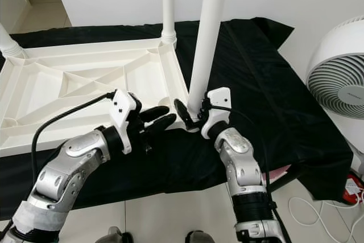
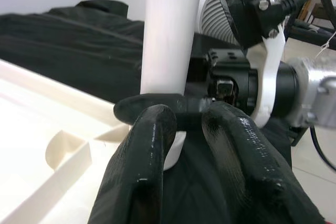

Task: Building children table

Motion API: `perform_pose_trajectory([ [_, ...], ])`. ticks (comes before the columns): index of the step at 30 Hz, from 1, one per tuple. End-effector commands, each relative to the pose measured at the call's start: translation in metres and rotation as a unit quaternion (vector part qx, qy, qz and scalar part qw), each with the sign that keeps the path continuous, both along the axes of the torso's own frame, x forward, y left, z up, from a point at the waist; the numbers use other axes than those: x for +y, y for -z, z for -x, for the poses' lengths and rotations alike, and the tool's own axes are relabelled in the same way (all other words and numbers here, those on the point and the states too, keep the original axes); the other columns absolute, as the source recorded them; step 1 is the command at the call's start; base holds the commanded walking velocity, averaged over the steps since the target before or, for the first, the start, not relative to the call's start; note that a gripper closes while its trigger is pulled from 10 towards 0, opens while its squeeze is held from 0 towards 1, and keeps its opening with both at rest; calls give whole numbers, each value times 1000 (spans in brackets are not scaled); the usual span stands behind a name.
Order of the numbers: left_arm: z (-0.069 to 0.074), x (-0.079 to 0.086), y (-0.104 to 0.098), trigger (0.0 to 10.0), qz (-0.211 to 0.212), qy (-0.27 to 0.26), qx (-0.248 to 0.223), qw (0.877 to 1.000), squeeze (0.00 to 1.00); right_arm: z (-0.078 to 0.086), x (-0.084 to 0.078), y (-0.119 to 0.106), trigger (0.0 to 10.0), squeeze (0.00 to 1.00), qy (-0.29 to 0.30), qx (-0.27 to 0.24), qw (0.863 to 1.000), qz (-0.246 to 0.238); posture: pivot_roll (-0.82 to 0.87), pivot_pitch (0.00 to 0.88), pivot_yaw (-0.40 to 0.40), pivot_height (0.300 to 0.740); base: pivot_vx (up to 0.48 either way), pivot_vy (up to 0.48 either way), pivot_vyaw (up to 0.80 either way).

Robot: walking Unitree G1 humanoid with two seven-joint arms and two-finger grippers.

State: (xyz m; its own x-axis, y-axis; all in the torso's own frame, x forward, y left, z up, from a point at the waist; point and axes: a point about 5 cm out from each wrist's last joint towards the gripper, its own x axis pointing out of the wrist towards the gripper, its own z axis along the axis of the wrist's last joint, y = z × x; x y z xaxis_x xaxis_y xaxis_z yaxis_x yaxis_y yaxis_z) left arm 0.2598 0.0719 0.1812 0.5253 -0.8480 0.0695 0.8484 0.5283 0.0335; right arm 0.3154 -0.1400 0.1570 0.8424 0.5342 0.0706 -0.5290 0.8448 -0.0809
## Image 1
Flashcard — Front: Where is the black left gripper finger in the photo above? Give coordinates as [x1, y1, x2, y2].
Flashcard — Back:
[145, 114, 177, 137]
[139, 105, 171, 123]

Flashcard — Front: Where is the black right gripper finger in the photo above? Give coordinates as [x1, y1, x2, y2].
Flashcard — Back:
[173, 100, 197, 130]

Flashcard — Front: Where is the white plastic ribbed table top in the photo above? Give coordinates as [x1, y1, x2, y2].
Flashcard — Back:
[0, 37, 191, 158]

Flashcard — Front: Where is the black cloth cover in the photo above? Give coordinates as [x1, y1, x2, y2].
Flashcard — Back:
[0, 17, 354, 221]

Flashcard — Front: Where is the dark table leg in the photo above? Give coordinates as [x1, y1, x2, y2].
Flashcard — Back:
[267, 166, 305, 192]

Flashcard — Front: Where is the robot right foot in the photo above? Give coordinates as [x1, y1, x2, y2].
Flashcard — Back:
[185, 230, 214, 243]

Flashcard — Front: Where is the white floor fan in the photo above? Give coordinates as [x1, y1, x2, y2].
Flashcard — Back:
[306, 15, 364, 175]

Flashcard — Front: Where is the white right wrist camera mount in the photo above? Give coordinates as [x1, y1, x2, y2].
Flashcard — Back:
[199, 87, 232, 140]

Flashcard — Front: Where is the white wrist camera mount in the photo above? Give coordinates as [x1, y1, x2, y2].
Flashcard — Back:
[111, 89, 142, 155]
[199, 87, 232, 140]

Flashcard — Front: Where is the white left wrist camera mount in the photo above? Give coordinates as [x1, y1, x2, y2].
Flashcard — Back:
[111, 89, 142, 155]

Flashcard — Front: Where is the white power cable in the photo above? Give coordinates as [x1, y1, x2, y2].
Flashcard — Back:
[287, 195, 364, 243]

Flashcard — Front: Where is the red black cable reel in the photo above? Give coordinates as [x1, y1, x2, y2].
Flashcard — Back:
[341, 174, 364, 205]

